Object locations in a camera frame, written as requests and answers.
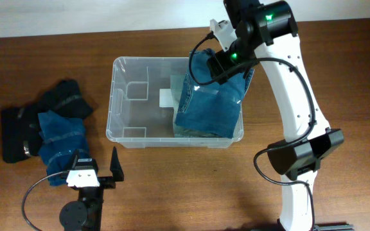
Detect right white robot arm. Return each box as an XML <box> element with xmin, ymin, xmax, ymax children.
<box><xmin>207</xmin><ymin>1</ymin><xmax>344</xmax><ymax>230</ymax></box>

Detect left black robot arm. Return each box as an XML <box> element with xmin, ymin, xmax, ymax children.
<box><xmin>59</xmin><ymin>148</ymin><xmax>125</xmax><ymax>231</ymax></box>

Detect white label in bin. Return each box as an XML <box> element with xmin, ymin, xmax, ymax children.
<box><xmin>159</xmin><ymin>89</ymin><xmax>173</xmax><ymax>108</ymax></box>

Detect black folded garment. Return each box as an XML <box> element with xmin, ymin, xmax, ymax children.
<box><xmin>0</xmin><ymin>80</ymin><xmax>93</xmax><ymax>164</ymax></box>

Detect left black cable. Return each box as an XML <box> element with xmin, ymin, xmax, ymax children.
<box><xmin>21</xmin><ymin>170</ymin><xmax>69</xmax><ymax>229</ymax></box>

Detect clear plastic storage bin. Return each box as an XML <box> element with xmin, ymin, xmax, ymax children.
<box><xmin>106</xmin><ymin>56</ymin><xmax>244</xmax><ymax>148</ymax></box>

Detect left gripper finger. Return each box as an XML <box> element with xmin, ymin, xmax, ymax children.
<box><xmin>64</xmin><ymin>150</ymin><xmax>80</xmax><ymax>171</ymax></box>
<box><xmin>110</xmin><ymin>146</ymin><xmax>125</xmax><ymax>182</ymax></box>

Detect dark blue jeans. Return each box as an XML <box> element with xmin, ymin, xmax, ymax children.
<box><xmin>174</xmin><ymin>47</ymin><xmax>255</xmax><ymax>139</ymax></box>

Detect light grey jeans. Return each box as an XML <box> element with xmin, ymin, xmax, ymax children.
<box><xmin>170</xmin><ymin>74</ymin><xmax>224</xmax><ymax>139</ymax></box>

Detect teal blue folded garment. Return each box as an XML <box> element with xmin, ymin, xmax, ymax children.
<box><xmin>38</xmin><ymin>110</ymin><xmax>91</xmax><ymax>187</ymax></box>

